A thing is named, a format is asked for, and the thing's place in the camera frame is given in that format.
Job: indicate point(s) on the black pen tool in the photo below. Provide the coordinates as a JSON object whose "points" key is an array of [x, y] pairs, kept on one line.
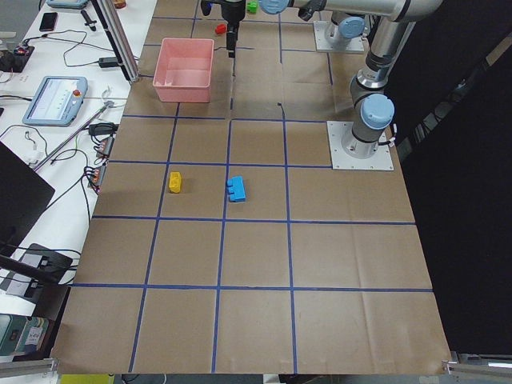
{"points": [[89, 22]]}

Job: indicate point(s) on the far blue teach pendant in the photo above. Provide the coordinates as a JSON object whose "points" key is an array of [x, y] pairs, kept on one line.
{"points": [[67, 4]]}

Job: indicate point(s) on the red toy block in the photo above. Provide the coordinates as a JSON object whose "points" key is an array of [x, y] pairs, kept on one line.
{"points": [[220, 29]]}

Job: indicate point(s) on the black smartphone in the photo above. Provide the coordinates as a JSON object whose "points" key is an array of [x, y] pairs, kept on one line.
{"points": [[48, 21]]}

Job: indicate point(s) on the black laptop monitor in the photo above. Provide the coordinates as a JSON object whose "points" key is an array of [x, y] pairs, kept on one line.
{"points": [[24, 196]]}

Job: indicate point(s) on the near blue teach pendant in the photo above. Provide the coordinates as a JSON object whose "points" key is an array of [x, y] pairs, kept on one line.
{"points": [[57, 101]]}

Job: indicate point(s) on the yellow toy block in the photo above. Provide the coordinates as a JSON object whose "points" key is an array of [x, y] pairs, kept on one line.
{"points": [[175, 182]]}

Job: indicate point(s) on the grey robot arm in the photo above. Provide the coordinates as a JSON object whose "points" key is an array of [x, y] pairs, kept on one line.
{"points": [[374, 112], [344, 27]]}

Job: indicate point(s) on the pink plastic box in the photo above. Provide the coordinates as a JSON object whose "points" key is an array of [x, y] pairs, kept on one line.
{"points": [[183, 70]]}

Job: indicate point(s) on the aluminium frame post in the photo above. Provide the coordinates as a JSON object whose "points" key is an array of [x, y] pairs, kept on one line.
{"points": [[111, 23]]}

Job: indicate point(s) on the blue teach pendant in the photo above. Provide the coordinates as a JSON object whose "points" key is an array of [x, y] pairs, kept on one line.
{"points": [[67, 4], [57, 101]]}

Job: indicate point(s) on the green toy block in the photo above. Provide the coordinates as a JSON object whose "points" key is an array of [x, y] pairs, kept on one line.
{"points": [[252, 7]]}

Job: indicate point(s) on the black power adapter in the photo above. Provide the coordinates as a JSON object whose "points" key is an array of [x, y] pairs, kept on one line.
{"points": [[108, 62]]}

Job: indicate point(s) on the blue toy block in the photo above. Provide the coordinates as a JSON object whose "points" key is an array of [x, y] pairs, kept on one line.
{"points": [[235, 189]]}

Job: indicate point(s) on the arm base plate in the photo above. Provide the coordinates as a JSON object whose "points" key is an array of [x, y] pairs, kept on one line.
{"points": [[355, 46], [348, 153]]}

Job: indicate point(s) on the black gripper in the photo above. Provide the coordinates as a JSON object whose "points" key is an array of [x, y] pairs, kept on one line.
{"points": [[233, 11]]}

